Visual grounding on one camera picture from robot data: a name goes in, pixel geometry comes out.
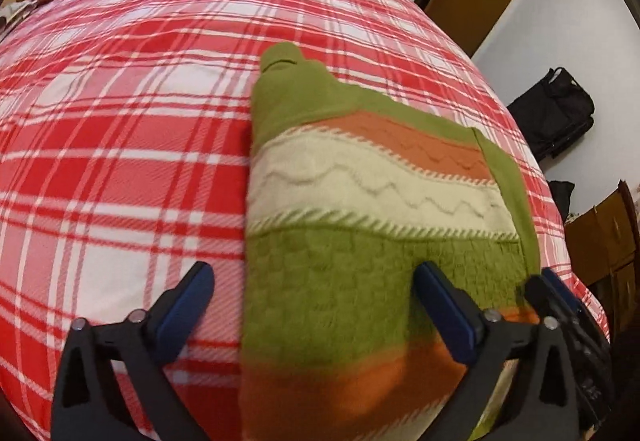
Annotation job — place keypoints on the black suitcase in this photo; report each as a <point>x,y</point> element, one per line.
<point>550,116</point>

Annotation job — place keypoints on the brown wooden cabinet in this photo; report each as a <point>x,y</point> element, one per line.
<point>610,231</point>

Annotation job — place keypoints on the green striped knitted sweater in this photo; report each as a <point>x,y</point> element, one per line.
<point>350,281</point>

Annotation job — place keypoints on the white patterned pillow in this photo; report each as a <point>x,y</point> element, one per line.
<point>12,16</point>

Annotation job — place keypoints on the red plaid blanket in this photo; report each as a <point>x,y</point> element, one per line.
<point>125,121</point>

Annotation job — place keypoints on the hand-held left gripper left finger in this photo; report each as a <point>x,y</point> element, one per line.
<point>180,316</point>

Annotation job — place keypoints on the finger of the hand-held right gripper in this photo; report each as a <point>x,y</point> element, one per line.
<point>539,296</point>
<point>560,286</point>

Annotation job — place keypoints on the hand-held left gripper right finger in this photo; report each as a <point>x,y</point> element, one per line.
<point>447,316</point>

